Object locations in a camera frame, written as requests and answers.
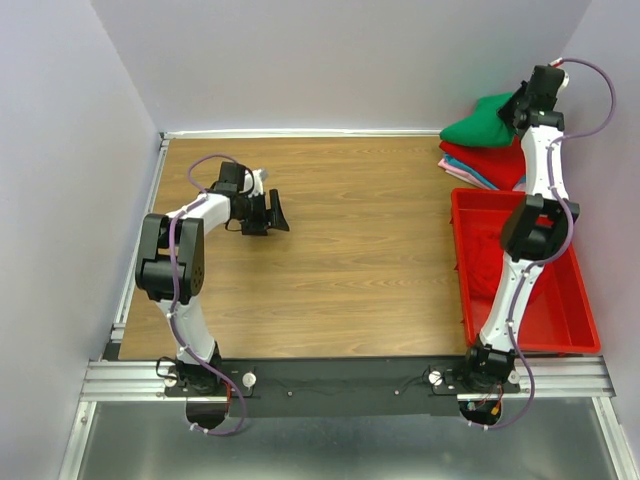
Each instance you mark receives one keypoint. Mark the red folded t shirt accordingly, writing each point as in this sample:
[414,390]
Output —
[504,167]

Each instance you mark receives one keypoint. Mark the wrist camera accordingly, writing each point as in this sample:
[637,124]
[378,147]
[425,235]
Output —
[564,83]
[254,182]

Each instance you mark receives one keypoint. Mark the red plastic bin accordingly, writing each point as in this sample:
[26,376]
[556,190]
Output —
[558,317]

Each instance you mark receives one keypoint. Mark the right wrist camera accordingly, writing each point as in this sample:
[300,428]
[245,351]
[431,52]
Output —
[564,83]

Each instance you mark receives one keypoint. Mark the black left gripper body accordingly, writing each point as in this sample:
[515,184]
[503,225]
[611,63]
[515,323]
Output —
[254,216]

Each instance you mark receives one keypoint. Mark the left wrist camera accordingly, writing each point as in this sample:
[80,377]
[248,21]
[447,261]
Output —
[254,182]

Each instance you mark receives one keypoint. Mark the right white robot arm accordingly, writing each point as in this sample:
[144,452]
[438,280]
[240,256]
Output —
[539,229]

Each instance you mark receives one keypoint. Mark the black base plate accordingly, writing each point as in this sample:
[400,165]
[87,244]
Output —
[447,388]

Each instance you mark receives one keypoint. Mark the pink folded t shirt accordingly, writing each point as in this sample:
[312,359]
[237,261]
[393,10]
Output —
[470,177]

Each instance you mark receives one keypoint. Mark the aluminium frame rail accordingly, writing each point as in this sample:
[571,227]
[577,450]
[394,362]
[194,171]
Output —
[136,381]

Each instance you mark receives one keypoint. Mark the green t shirt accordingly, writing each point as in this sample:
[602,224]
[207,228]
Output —
[483,128]

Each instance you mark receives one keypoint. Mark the blue folded t shirt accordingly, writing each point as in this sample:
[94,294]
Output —
[456,164]

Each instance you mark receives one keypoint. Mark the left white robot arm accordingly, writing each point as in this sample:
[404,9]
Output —
[170,264]

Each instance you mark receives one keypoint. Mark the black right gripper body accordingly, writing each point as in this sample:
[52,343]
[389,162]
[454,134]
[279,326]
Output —
[524,103]

